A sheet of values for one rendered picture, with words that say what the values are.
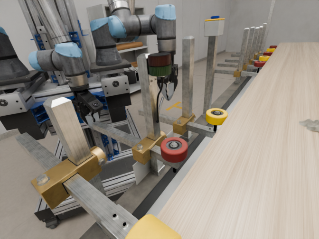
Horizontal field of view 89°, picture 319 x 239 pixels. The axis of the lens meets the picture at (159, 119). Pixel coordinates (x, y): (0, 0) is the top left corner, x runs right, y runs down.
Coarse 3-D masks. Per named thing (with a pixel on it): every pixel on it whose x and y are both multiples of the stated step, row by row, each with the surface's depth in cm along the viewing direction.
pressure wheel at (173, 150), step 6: (168, 138) 50; (174, 138) 49; (180, 138) 49; (162, 144) 47; (168, 144) 48; (174, 144) 46; (180, 144) 47; (186, 144) 47; (162, 150) 45; (168, 150) 45; (174, 150) 45; (180, 150) 45; (186, 150) 45; (162, 156) 47; (168, 156) 45; (174, 156) 44; (180, 156) 44; (186, 156) 46; (174, 162) 45; (174, 168) 51
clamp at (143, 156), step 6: (162, 132) 60; (144, 138) 57; (162, 138) 58; (144, 144) 54; (150, 144) 54; (156, 144) 55; (132, 150) 53; (138, 150) 51; (144, 150) 51; (138, 156) 52; (144, 156) 51; (150, 156) 54; (144, 162) 52
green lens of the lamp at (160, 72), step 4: (152, 68) 41; (156, 68) 40; (160, 68) 40; (164, 68) 40; (168, 68) 41; (152, 72) 41; (156, 72) 41; (160, 72) 40; (164, 72) 41; (168, 72) 41
